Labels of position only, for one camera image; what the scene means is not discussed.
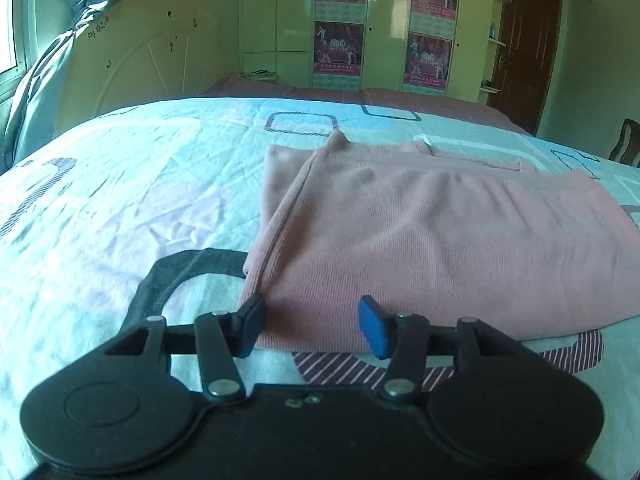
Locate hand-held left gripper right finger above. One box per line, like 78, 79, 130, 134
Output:
359, 295, 526, 403

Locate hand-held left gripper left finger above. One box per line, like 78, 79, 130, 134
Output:
102, 294, 267, 406

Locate pink sweater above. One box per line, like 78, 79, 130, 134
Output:
237, 130, 640, 354

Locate patterned light blue bedsheet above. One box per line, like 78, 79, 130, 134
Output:
0, 97, 640, 480

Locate pink mattress cover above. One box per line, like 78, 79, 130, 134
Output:
200, 77, 531, 136

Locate cream headboard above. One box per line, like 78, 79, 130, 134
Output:
55, 0, 241, 131

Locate green wardrobe with posters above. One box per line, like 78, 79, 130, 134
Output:
237, 0, 596, 106

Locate cream corner shelves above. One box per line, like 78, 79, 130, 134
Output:
479, 0, 513, 96

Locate dark wooden chair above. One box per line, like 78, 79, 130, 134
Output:
609, 119, 640, 166

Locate blue-green curtain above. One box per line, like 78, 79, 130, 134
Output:
0, 0, 146, 172

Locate brown wooden door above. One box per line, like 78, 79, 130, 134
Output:
487, 0, 563, 136

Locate window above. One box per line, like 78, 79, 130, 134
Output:
0, 0, 32, 86

